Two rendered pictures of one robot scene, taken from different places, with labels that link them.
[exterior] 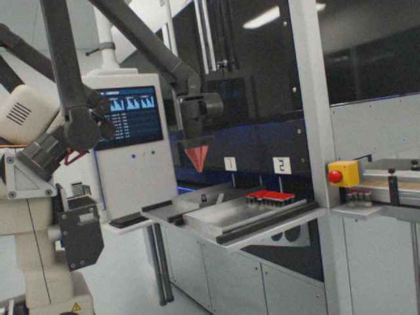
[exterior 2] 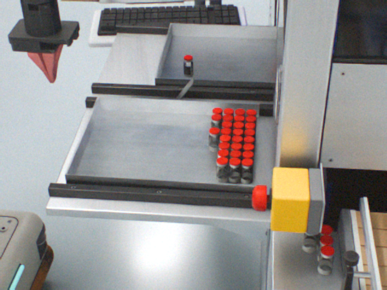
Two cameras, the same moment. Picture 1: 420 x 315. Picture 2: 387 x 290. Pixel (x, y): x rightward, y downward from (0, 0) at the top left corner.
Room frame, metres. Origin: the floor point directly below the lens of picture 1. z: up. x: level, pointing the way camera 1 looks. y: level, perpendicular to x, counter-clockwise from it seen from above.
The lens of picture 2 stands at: (0.33, -0.73, 1.67)
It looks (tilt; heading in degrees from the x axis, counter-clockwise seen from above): 37 degrees down; 38
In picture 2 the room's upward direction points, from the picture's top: 2 degrees counter-clockwise
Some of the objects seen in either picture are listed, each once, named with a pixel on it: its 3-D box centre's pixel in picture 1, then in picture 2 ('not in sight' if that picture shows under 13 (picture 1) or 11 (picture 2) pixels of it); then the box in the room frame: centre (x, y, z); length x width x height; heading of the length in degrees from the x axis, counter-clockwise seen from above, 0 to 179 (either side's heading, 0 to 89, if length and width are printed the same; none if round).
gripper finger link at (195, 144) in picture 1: (193, 157); (42, 57); (0.95, 0.05, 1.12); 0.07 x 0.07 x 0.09; 29
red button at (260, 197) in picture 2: (335, 176); (264, 198); (0.99, -0.37, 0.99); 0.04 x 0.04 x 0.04; 30
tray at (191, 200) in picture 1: (218, 194); (235, 57); (1.46, -0.01, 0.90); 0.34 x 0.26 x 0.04; 120
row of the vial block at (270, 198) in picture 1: (268, 201); (225, 144); (1.16, -0.18, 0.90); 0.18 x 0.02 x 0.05; 30
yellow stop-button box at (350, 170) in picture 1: (344, 173); (294, 200); (1.01, -0.41, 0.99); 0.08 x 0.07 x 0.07; 120
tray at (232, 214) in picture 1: (243, 212); (169, 144); (1.11, -0.09, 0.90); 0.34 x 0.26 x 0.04; 120
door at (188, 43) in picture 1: (195, 67); not in sight; (1.68, 0.00, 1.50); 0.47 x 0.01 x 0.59; 30
